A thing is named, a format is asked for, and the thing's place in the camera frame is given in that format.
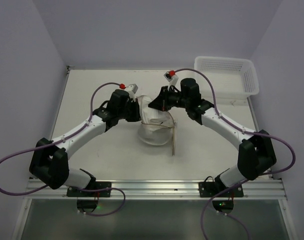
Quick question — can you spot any white bra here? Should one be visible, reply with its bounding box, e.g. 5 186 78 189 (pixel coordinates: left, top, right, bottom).
137 95 169 125

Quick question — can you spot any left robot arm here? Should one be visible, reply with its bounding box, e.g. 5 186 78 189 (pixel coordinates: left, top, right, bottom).
29 87 141 192

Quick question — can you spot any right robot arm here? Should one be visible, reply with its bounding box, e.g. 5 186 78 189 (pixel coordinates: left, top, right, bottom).
148 78 277 193

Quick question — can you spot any white plastic basket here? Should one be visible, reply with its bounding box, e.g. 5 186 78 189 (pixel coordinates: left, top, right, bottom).
194 56 260 100

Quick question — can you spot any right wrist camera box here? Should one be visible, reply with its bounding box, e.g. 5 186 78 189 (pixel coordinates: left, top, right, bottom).
164 70 179 89

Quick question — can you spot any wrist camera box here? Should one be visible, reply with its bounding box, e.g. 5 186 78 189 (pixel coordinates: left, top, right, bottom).
125 83 138 101
164 70 179 89

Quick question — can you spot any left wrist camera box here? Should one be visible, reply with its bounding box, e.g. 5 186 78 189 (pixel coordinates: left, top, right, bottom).
125 83 138 101

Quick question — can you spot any aluminium rail frame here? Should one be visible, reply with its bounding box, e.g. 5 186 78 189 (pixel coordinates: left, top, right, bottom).
24 68 289 240

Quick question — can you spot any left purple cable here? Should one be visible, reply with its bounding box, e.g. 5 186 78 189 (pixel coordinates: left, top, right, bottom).
0 81 126 217

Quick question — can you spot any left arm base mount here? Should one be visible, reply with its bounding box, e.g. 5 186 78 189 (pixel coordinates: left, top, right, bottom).
66 181 112 213

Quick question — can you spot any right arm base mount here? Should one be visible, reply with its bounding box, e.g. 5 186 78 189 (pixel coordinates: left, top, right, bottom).
198 176 244 214

